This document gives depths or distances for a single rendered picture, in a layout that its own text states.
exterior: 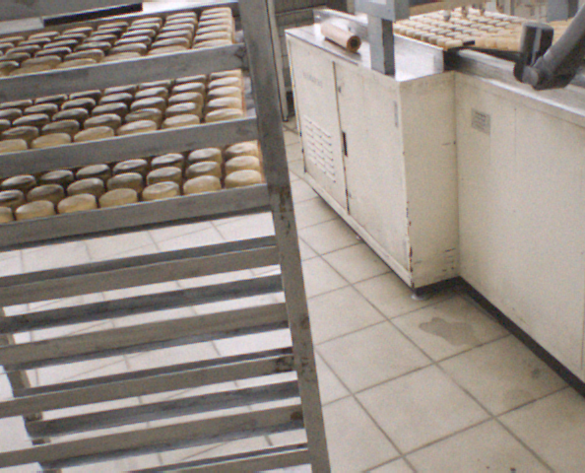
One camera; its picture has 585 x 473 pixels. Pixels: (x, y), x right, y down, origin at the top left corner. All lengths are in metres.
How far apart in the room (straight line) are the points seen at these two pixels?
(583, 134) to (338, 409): 1.04
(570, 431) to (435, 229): 0.81
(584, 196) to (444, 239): 0.76
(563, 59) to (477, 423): 1.04
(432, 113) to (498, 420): 0.97
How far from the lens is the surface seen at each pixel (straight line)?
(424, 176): 2.39
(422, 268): 2.53
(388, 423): 2.11
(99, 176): 1.09
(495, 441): 2.06
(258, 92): 0.84
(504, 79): 2.11
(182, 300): 1.47
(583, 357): 2.10
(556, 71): 1.62
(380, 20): 2.32
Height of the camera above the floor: 1.39
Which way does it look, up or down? 25 degrees down
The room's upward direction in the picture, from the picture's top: 8 degrees counter-clockwise
